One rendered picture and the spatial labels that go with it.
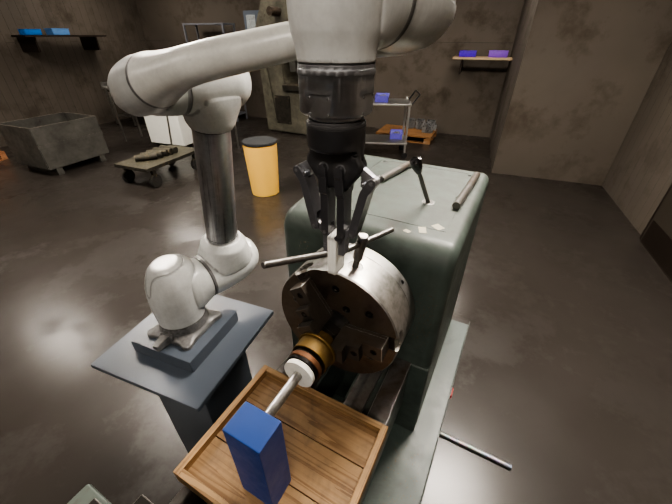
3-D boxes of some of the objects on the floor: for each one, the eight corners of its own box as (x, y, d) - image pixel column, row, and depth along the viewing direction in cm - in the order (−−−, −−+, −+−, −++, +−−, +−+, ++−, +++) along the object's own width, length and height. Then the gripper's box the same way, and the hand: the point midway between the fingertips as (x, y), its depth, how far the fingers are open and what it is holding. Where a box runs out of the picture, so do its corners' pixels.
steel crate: (17, 171, 476) (-9, 124, 440) (80, 153, 550) (62, 111, 514) (55, 178, 453) (31, 129, 417) (115, 158, 527) (98, 115, 491)
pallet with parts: (436, 134, 650) (439, 118, 633) (431, 144, 591) (434, 127, 574) (383, 130, 682) (385, 114, 665) (374, 139, 623) (375, 122, 606)
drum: (288, 189, 421) (283, 138, 386) (269, 200, 391) (262, 146, 356) (262, 183, 437) (256, 134, 401) (242, 194, 406) (233, 142, 371)
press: (344, 126, 708) (346, -41, 557) (322, 141, 612) (318, -57, 461) (285, 121, 750) (273, -36, 599) (256, 134, 654) (233, -49, 503)
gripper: (275, 115, 40) (290, 270, 53) (373, 127, 35) (362, 295, 48) (307, 106, 46) (314, 248, 59) (396, 115, 41) (381, 268, 54)
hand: (336, 251), depth 52 cm, fingers closed
